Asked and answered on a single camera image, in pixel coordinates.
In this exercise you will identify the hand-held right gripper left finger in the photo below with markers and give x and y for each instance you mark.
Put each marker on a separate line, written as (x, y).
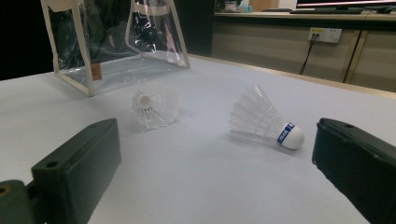
(77, 168)

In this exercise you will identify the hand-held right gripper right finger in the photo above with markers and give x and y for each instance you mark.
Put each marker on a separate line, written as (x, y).
(358, 168)

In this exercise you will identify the white shuttlecock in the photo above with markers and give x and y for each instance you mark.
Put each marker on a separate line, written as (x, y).
(155, 109)
(258, 118)

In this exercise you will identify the clear bag with beige trim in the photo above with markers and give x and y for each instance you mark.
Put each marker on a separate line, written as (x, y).
(109, 71)

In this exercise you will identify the dark computer mouse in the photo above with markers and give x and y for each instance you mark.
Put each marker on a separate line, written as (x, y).
(384, 10)

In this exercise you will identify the dark keyboard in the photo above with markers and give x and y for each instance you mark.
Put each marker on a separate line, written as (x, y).
(327, 11)

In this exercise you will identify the dark monitor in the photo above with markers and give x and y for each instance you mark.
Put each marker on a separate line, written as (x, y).
(327, 2)

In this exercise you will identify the small teal object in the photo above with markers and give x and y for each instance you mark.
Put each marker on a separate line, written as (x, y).
(246, 8)

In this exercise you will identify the small pale box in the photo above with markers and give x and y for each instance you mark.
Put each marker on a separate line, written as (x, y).
(230, 6)

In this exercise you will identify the white wall socket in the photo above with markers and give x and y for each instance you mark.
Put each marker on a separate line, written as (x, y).
(331, 35)

